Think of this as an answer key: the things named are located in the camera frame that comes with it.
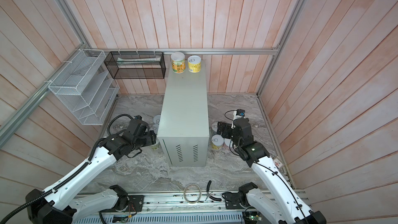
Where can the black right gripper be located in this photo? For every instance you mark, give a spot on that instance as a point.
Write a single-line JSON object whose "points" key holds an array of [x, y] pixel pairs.
{"points": [[221, 127]]}

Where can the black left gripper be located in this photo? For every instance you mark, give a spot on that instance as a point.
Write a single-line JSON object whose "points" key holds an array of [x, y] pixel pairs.
{"points": [[151, 136]]}

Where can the tall yellow peach can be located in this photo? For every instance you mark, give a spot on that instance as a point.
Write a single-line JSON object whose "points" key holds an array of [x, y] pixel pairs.
{"points": [[178, 62]]}

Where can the yellow label can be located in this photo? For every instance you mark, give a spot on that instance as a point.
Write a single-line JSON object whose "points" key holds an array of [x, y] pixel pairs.
{"points": [[194, 64]]}

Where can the pink label can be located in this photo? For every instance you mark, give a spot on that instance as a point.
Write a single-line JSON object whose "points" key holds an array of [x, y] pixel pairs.
{"points": [[227, 143]]}

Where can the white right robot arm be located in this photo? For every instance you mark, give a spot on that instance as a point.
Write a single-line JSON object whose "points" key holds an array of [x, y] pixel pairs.
{"points": [[288, 207]]}

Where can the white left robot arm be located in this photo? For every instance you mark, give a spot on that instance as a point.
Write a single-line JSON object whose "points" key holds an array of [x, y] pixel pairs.
{"points": [[57, 204]]}

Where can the left floor can middle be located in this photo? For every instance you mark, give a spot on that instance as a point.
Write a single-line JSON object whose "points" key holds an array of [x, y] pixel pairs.
{"points": [[155, 128]]}

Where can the floor can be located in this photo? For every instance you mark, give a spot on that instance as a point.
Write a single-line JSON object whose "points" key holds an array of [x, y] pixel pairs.
{"points": [[156, 145], [155, 128], [217, 142], [156, 119]]}

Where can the left floor can near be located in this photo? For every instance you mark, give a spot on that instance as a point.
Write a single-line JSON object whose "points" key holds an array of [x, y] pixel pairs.
{"points": [[156, 145]]}

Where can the left floor can far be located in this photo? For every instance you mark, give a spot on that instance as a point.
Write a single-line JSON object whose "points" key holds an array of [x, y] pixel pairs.
{"points": [[156, 119]]}

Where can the white lid can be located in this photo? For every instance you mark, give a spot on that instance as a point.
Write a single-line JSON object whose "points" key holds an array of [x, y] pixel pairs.
{"points": [[214, 127]]}

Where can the grey metal cabinet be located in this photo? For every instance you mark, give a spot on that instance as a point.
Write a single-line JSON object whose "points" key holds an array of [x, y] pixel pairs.
{"points": [[184, 124]]}

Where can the small card box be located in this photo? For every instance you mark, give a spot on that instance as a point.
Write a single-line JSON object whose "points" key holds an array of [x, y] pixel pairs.
{"points": [[278, 163]]}

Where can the clear tape roll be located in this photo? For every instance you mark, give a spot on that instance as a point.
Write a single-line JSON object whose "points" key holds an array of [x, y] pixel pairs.
{"points": [[192, 193]]}

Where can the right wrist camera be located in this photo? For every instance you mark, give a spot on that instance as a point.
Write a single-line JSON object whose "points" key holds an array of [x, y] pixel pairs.
{"points": [[239, 113]]}

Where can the black handled pliers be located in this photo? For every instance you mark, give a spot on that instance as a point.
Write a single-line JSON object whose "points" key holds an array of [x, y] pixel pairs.
{"points": [[208, 194]]}

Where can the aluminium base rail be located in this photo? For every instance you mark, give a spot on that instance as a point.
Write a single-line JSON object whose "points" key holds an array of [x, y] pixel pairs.
{"points": [[171, 208]]}

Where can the black mesh wall basket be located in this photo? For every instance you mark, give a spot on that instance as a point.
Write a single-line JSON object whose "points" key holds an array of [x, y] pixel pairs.
{"points": [[136, 64]]}

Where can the white wire mesh rack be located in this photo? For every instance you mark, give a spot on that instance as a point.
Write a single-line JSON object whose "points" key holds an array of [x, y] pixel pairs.
{"points": [[86, 91]]}

